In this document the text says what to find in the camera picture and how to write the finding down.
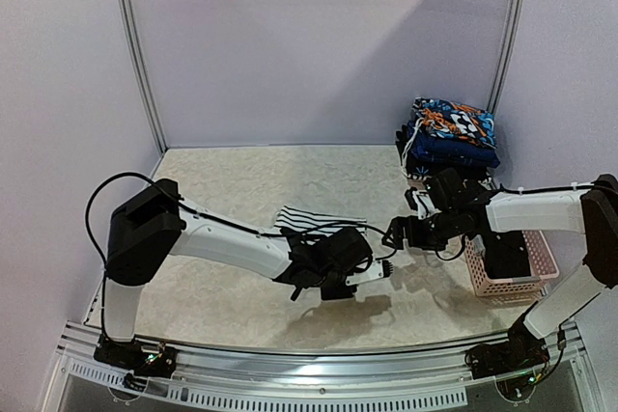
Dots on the black garment in basket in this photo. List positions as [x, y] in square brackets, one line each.
[506, 255]

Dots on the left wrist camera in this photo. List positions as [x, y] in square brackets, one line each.
[377, 270]

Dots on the dark blue folded garment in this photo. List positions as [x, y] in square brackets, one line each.
[447, 151]

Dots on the aluminium corner post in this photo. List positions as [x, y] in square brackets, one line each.
[506, 49]
[142, 77]

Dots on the aluminium front rail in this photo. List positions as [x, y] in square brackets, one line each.
[431, 377]

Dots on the black white striped shirt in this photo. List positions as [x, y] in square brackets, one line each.
[304, 221]

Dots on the left aluminium corner post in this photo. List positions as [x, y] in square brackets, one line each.
[142, 77]

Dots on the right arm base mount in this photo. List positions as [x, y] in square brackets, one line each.
[521, 350]

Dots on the grey garment in basket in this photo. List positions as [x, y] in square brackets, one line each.
[477, 245]

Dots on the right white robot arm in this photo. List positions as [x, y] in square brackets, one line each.
[580, 218]

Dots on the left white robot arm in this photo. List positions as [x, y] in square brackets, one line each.
[158, 222]

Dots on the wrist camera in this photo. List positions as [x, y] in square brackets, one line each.
[417, 202]
[377, 270]

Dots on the pink plastic laundry basket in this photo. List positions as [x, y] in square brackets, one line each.
[543, 266]

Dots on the black printed folded garment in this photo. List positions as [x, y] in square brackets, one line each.
[418, 170]

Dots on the blue orange patterned shorts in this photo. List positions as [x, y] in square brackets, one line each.
[443, 119]

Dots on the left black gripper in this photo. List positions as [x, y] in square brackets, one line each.
[340, 295]

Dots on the right aluminium corner post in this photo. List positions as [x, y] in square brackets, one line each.
[506, 49]

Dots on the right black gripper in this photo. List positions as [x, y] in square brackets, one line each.
[403, 232]

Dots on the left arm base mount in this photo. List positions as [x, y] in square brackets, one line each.
[142, 359]

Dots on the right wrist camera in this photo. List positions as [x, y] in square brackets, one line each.
[417, 202]

